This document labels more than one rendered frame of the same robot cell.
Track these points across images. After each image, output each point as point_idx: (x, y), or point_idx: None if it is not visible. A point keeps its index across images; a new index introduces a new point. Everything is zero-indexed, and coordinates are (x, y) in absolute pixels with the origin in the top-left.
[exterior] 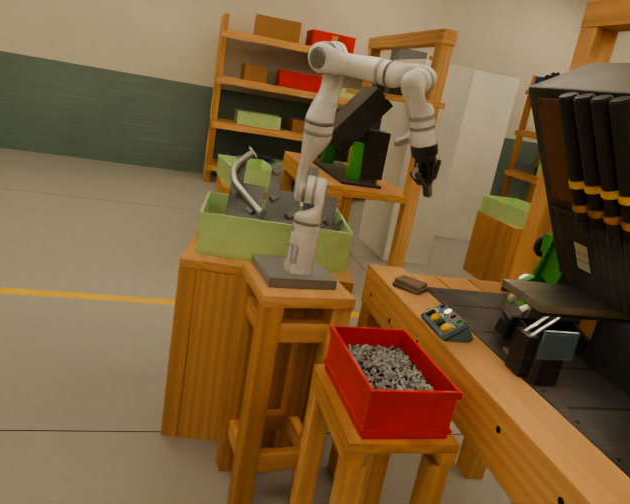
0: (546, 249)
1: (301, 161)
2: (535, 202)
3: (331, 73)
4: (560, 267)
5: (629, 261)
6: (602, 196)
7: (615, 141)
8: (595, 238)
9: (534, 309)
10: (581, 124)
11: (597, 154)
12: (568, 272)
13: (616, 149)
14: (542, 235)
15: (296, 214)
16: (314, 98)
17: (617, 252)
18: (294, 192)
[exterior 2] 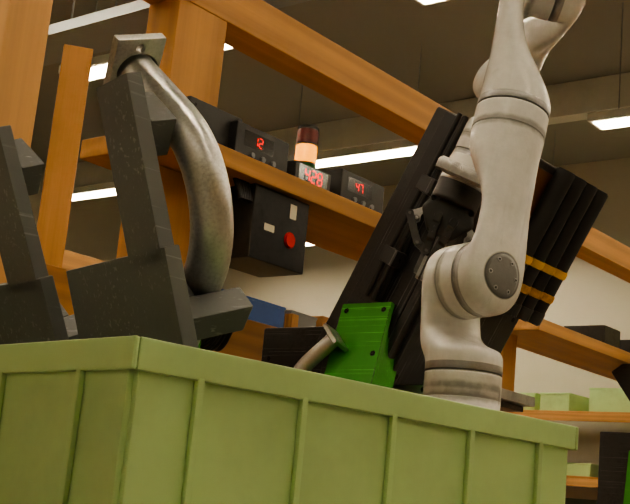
0: (382, 344)
1: (530, 209)
2: None
3: (565, 32)
4: (399, 364)
5: (495, 335)
6: (552, 272)
7: (590, 225)
8: (516, 315)
9: (513, 409)
10: (575, 204)
11: (570, 233)
12: (407, 368)
13: (587, 232)
14: None
15: (498, 352)
16: (527, 55)
17: (489, 328)
18: (517, 291)
